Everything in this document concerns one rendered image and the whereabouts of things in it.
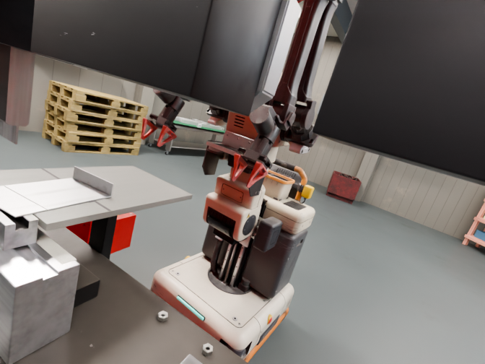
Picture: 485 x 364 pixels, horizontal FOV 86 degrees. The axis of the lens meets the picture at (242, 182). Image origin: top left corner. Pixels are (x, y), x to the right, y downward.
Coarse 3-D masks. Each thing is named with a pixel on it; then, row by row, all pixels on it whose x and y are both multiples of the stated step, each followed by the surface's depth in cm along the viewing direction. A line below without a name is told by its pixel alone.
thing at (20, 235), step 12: (0, 216) 28; (12, 216) 30; (24, 216) 29; (0, 228) 27; (12, 228) 28; (24, 228) 29; (36, 228) 30; (0, 240) 28; (12, 240) 28; (24, 240) 29
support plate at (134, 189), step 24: (48, 168) 44; (72, 168) 47; (96, 168) 51; (120, 168) 55; (120, 192) 43; (144, 192) 46; (168, 192) 50; (48, 216) 31; (72, 216) 32; (96, 216) 34
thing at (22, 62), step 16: (0, 48) 25; (16, 48) 25; (0, 64) 26; (16, 64) 25; (32, 64) 26; (0, 80) 26; (16, 80) 26; (32, 80) 27; (0, 96) 26; (16, 96) 26; (0, 112) 26; (16, 112) 26; (0, 128) 29; (16, 128) 27
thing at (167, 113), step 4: (164, 108) 98; (168, 108) 97; (172, 108) 98; (160, 112) 98; (164, 112) 97; (168, 112) 97; (172, 112) 98; (176, 112) 99; (152, 116) 99; (156, 116) 97; (160, 116) 97; (164, 116) 97; (168, 116) 97; (172, 116) 98; (176, 116) 100; (156, 120) 102; (168, 120) 94; (172, 120) 99; (168, 124) 95; (172, 124) 97; (172, 128) 98; (176, 128) 99
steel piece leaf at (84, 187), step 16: (80, 176) 42; (96, 176) 41; (16, 192) 33; (32, 192) 35; (48, 192) 36; (64, 192) 37; (80, 192) 39; (96, 192) 40; (112, 192) 40; (48, 208) 32
